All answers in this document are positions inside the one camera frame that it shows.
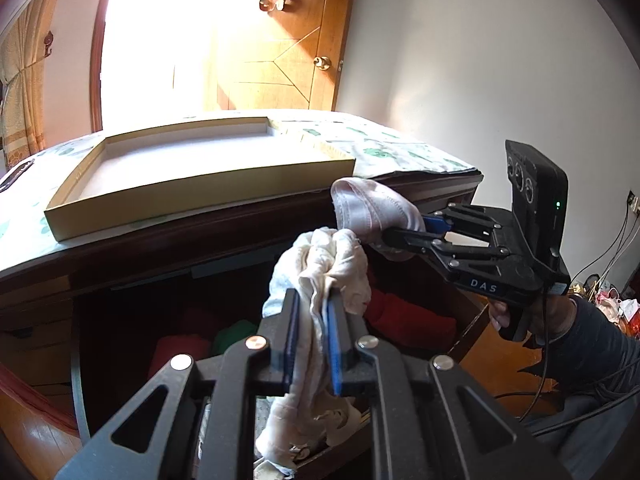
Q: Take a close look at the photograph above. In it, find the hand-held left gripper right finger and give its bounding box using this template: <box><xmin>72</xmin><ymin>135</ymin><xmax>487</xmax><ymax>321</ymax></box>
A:
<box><xmin>324</xmin><ymin>296</ymin><xmax>571</xmax><ymax>480</ymax></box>

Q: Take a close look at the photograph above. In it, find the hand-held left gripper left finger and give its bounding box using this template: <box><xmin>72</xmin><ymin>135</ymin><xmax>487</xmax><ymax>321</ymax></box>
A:
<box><xmin>54</xmin><ymin>287</ymin><xmax>302</xmax><ymax>480</ymax></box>

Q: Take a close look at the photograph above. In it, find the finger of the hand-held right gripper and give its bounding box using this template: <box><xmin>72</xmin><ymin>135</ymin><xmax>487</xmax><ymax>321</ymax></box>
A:
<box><xmin>421</xmin><ymin>202</ymin><xmax>516</xmax><ymax>242</ymax></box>
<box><xmin>371</xmin><ymin>227</ymin><xmax>508</xmax><ymax>273</ymax></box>

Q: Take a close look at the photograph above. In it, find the pink underwear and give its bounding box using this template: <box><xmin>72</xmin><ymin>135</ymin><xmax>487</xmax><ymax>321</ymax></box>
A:
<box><xmin>330</xmin><ymin>176</ymin><xmax>427</xmax><ymax>263</ymax></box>

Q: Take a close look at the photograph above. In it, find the green and navy striped sock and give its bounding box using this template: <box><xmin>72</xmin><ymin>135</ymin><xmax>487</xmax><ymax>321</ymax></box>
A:
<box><xmin>214</xmin><ymin>317</ymin><xmax>262</xmax><ymax>361</ymax></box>

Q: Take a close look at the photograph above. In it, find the small red sock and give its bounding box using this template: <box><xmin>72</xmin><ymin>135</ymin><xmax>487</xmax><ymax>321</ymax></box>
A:
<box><xmin>364</xmin><ymin>289</ymin><xmax>458</xmax><ymax>357</ymax></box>

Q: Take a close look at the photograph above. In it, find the white underwear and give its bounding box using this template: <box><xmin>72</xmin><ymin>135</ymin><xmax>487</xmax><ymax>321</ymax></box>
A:
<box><xmin>255</xmin><ymin>226</ymin><xmax>373</xmax><ymax>476</ymax></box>

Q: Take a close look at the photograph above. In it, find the cardboard box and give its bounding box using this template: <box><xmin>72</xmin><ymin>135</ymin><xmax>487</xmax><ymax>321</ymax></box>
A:
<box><xmin>44</xmin><ymin>116</ymin><xmax>357</xmax><ymax>242</ymax></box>

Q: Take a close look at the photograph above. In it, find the person's right forearm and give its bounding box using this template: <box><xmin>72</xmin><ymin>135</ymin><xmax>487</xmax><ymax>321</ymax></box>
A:
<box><xmin>562</xmin><ymin>294</ymin><xmax>640</xmax><ymax>401</ymax></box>

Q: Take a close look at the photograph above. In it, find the wooden side drawer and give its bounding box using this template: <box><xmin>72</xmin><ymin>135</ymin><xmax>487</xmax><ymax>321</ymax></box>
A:
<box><xmin>0</xmin><ymin>327</ymin><xmax>76</xmax><ymax>397</ymax></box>

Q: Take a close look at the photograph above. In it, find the person's right hand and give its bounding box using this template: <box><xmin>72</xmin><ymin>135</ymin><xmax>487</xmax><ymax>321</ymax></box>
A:
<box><xmin>487</xmin><ymin>295</ymin><xmax>579</xmax><ymax>349</ymax></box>

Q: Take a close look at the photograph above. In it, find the white plastic bag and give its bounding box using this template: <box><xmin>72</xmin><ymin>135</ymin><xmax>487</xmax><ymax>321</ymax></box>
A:
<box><xmin>594</xmin><ymin>287</ymin><xmax>626</xmax><ymax>323</ymax></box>

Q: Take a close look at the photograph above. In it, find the dark wooden desk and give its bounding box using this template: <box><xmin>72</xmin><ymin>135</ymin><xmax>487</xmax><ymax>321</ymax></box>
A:
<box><xmin>0</xmin><ymin>170</ymin><xmax>506</xmax><ymax>401</ymax></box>

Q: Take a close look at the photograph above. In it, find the red packet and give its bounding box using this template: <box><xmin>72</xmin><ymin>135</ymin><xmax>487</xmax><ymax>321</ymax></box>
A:
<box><xmin>620</xmin><ymin>299</ymin><xmax>640</xmax><ymax>338</ymax></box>

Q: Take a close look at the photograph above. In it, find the wooden door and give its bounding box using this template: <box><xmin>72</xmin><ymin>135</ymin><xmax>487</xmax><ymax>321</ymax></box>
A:
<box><xmin>202</xmin><ymin>0</ymin><xmax>362</xmax><ymax>113</ymax></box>

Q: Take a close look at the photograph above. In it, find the red cloth band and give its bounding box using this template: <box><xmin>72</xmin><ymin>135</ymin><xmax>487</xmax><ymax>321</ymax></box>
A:
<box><xmin>0</xmin><ymin>360</ymin><xmax>81</xmax><ymax>433</ymax></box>

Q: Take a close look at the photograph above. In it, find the black remote control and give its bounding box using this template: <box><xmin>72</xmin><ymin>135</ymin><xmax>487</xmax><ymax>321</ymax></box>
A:
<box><xmin>0</xmin><ymin>158</ymin><xmax>36</xmax><ymax>192</ymax></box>

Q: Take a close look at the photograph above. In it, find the yellow patterned curtain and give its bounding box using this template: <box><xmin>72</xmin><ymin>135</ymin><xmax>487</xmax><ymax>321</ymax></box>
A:
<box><xmin>0</xmin><ymin>0</ymin><xmax>71</xmax><ymax>171</ymax></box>

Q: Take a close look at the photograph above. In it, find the black wall cable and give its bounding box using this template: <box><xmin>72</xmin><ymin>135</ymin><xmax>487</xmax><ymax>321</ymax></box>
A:
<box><xmin>570</xmin><ymin>187</ymin><xmax>640</xmax><ymax>286</ymax></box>

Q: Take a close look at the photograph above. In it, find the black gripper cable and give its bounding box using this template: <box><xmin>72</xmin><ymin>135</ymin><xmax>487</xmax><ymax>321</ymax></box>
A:
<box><xmin>492</xmin><ymin>290</ymin><xmax>640</xmax><ymax>423</ymax></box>

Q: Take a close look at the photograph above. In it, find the brown door frame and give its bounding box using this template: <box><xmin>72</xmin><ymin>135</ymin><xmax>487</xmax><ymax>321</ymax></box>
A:
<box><xmin>89</xmin><ymin>0</ymin><xmax>127</xmax><ymax>133</ymax></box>

